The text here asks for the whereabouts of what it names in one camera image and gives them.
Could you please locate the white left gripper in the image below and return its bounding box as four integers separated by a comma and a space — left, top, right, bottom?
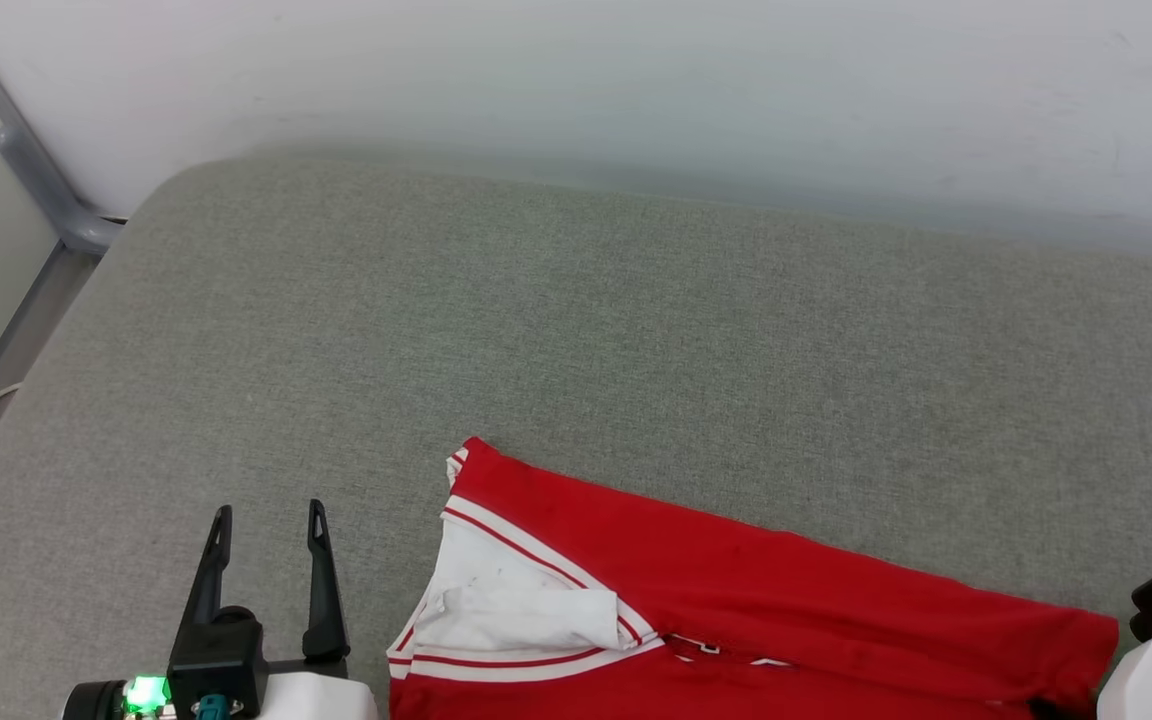
61, 499, 379, 720

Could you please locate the red garment with white sleeves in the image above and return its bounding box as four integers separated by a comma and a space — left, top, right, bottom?
386, 436, 1121, 720

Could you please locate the grey fabric sofa cushion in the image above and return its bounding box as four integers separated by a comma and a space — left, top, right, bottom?
0, 150, 1152, 720

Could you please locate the grey metal frame tube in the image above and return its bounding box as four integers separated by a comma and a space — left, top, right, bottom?
0, 0, 129, 463

